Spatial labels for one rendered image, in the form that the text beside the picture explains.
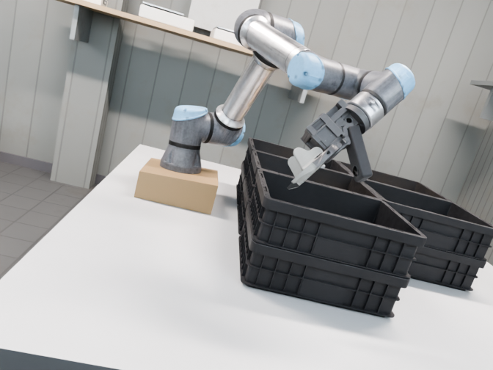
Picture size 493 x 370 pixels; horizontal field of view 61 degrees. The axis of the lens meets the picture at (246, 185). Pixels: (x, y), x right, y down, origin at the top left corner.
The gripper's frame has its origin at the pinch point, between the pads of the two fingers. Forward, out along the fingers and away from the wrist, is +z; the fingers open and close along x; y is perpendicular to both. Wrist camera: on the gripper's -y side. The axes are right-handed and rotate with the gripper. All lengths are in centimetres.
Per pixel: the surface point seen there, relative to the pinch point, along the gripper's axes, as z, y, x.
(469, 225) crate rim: -43, -43, -41
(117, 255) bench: 38.9, 16.4, -17.3
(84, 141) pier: 36, 143, -230
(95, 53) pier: -12, 177, -200
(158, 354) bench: 40.0, -6.2, 8.6
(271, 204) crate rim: 5.3, 0.8, -8.0
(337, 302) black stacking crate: 7.2, -27.0, -19.6
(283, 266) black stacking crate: 11.5, -11.8, -16.2
